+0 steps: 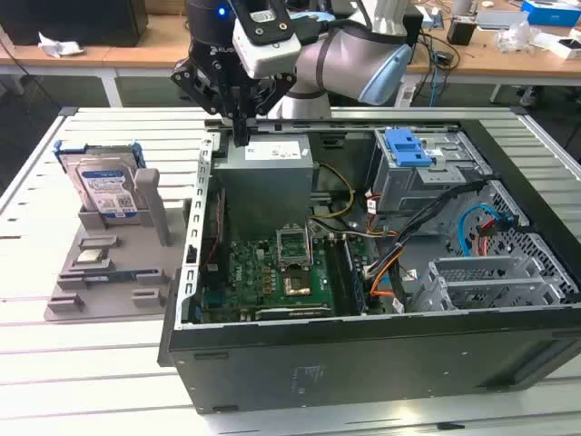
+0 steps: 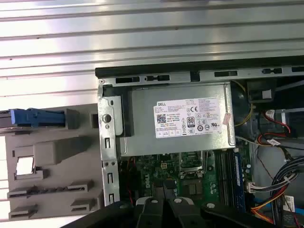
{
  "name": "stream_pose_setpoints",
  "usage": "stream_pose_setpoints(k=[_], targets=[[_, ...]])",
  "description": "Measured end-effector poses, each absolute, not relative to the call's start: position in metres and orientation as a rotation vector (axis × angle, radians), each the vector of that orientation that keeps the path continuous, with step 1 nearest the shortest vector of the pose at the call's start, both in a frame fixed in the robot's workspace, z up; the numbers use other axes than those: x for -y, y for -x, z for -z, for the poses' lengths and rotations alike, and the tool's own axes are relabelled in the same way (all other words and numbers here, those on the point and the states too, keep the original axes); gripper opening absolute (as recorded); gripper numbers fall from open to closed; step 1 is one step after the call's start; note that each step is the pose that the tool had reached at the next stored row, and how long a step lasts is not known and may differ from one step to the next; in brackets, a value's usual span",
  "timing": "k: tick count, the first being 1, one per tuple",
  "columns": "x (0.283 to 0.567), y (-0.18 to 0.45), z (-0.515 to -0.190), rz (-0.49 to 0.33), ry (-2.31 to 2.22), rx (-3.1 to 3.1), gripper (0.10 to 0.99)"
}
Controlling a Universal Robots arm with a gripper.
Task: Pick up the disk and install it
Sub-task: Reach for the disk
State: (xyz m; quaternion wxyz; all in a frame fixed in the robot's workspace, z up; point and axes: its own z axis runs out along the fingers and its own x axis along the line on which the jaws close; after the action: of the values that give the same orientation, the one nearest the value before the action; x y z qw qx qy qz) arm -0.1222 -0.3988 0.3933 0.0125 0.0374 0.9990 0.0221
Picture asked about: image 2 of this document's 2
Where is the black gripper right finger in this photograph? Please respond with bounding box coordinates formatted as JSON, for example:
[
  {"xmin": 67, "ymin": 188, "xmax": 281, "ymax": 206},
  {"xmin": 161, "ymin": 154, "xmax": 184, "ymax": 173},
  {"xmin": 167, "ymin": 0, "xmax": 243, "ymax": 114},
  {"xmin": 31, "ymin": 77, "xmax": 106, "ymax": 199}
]
[{"xmin": 164, "ymin": 180, "xmax": 274, "ymax": 228}]

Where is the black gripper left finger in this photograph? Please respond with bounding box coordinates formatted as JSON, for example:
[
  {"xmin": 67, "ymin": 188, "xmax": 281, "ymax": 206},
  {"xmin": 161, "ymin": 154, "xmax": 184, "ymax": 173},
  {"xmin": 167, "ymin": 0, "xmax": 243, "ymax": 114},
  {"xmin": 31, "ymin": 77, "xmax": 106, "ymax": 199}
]
[{"xmin": 62, "ymin": 180, "xmax": 165, "ymax": 228}]

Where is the hard disk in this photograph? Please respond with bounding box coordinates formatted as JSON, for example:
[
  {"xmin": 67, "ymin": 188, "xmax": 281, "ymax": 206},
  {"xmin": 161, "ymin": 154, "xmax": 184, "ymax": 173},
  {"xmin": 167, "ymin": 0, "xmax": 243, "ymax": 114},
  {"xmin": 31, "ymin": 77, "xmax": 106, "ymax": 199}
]
[{"xmin": 0, "ymin": 108, "xmax": 67, "ymax": 131}]

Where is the metal socket cover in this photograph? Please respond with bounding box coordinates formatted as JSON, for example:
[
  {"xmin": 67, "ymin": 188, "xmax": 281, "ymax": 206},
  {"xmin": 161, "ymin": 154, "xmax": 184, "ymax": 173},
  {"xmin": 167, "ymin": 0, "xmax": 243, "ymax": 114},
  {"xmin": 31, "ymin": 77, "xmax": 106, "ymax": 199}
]
[{"xmin": 179, "ymin": 151, "xmax": 208, "ymax": 181}]

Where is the green motherboard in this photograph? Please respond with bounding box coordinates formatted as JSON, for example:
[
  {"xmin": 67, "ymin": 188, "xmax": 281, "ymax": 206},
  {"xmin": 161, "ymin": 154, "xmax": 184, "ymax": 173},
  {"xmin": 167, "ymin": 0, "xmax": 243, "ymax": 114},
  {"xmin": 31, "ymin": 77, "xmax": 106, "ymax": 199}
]
[{"xmin": 118, "ymin": 147, "xmax": 255, "ymax": 209}]

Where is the black RAM slot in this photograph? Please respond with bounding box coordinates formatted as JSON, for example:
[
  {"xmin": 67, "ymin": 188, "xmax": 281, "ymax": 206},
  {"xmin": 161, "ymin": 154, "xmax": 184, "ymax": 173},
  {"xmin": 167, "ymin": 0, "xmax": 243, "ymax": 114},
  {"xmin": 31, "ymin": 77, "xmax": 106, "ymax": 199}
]
[
  {"xmin": 215, "ymin": 151, "xmax": 225, "ymax": 205},
  {"xmin": 224, "ymin": 151, "xmax": 235, "ymax": 206}
]

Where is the grey Dell power supply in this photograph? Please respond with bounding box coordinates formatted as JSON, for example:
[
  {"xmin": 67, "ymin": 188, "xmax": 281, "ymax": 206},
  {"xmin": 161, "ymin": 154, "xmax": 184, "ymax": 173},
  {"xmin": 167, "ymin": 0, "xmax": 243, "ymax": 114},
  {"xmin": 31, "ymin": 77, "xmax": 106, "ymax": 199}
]
[{"xmin": 120, "ymin": 81, "xmax": 237, "ymax": 157}]

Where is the black open PC case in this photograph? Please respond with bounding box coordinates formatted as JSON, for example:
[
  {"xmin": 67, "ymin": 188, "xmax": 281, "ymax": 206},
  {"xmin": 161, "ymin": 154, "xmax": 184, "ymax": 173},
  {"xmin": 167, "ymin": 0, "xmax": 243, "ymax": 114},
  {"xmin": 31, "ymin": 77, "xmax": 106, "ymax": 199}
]
[{"xmin": 95, "ymin": 56, "xmax": 304, "ymax": 228}]

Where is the grey parts rack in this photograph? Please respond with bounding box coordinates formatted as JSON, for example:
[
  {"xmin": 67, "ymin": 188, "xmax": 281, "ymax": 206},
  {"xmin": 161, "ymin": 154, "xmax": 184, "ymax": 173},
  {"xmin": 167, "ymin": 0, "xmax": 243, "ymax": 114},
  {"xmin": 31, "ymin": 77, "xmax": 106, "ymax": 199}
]
[{"xmin": 4, "ymin": 106, "xmax": 105, "ymax": 220}]

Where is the silver CPU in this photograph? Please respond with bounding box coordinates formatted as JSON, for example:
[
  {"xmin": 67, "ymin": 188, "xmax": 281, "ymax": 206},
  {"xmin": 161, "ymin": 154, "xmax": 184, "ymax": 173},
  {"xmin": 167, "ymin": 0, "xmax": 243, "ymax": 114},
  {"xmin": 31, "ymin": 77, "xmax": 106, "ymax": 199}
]
[{"xmin": 16, "ymin": 156, "xmax": 34, "ymax": 176}]

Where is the grey metal drive cage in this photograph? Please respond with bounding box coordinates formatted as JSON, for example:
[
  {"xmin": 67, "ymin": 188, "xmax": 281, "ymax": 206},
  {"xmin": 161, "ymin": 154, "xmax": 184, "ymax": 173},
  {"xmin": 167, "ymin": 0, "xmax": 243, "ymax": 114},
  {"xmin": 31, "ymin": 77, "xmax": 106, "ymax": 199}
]
[{"xmin": 281, "ymin": 108, "xmax": 304, "ymax": 140}]

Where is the thin red wire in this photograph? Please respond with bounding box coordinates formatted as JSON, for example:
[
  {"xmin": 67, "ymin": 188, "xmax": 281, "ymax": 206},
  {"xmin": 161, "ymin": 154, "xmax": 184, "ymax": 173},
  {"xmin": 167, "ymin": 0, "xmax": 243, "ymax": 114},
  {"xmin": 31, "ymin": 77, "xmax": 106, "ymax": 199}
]
[{"xmin": 125, "ymin": 158, "xmax": 133, "ymax": 198}]

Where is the orange wire bundle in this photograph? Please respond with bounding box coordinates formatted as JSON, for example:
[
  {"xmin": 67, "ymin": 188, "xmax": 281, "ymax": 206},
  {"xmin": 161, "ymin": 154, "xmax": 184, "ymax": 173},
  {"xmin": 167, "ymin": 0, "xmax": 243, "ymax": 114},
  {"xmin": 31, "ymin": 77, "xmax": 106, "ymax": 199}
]
[{"xmin": 251, "ymin": 190, "xmax": 286, "ymax": 224}]

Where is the black cable bundle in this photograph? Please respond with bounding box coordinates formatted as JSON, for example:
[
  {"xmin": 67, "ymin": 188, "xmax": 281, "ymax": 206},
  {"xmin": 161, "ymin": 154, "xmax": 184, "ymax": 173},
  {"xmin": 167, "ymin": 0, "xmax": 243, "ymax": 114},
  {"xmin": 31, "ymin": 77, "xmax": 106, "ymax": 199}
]
[{"xmin": 270, "ymin": 156, "xmax": 304, "ymax": 191}]

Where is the yellow wire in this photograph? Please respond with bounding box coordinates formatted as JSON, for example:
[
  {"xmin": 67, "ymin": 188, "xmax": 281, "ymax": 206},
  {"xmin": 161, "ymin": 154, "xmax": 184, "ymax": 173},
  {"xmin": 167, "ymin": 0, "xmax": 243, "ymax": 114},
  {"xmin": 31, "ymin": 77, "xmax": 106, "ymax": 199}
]
[{"xmin": 231, "ymin": 80, "xmax": 254, "ymax": 124}]

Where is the red data wire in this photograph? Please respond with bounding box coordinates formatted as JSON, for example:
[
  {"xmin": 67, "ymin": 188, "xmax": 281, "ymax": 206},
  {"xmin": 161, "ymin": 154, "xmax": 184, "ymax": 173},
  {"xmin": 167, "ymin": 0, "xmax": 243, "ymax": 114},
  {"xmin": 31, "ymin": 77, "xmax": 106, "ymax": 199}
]
[{"xmin": 257, "ymin": 111, "xmax": 292, "ymax": 146}]

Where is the black plastic bracket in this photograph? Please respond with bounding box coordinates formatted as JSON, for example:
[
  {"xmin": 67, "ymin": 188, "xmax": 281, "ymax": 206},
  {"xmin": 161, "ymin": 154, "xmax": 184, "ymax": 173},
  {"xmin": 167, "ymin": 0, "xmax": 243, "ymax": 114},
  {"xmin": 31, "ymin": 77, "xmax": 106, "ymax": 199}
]
[{"xmin": 246, "ymin": 79, "xmax": 278, "ymax": 103}]

